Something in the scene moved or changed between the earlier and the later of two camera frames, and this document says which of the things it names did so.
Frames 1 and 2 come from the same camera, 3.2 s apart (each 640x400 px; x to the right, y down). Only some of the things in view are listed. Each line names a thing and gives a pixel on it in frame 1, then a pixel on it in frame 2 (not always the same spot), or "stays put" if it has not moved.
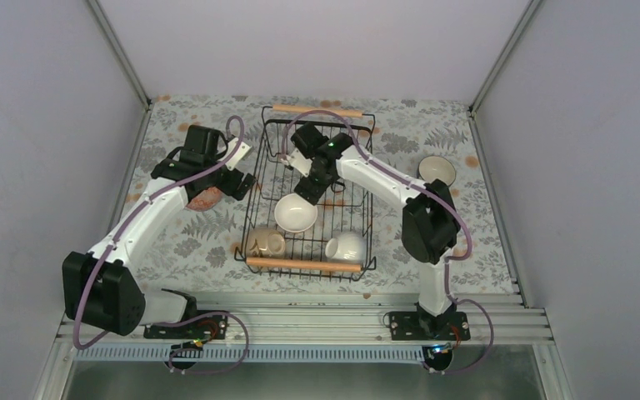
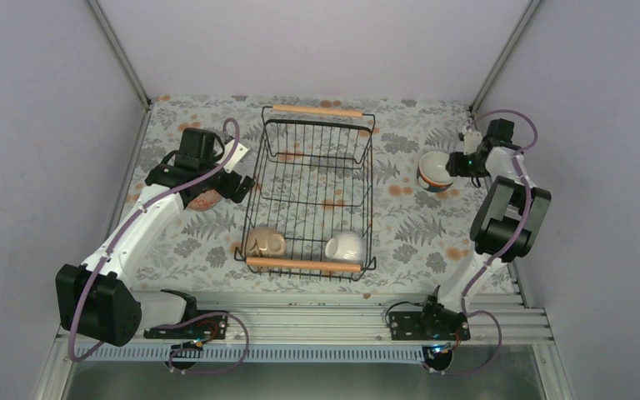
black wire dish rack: x=282 y=234 stays put
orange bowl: x=293 y=213 → x=432 y=167
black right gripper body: x=306 y=189 → x=462 y=169
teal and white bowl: x=432 y=167 stays put
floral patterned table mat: x=294 y=194 stays put
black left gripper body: x=228 y=187 stays put
